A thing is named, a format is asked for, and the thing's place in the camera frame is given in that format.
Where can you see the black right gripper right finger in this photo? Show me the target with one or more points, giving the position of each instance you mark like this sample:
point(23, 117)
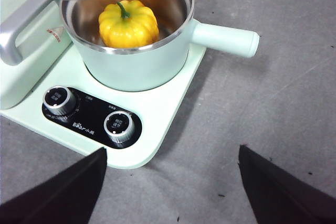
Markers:
point(278, 197)

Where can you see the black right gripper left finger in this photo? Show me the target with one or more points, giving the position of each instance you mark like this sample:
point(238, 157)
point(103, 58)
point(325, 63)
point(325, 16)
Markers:
point(65, 195)

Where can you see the yellow toy pumpkin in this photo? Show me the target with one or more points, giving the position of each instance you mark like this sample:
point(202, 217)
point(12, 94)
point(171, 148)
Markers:
point(128, 28)

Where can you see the silver control knob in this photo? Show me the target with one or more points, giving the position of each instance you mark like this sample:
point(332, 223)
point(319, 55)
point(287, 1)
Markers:
point(58, 98)
point(118, 125)

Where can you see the mint green cooker base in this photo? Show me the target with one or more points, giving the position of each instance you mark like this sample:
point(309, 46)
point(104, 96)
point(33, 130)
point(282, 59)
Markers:
point(162, 108)

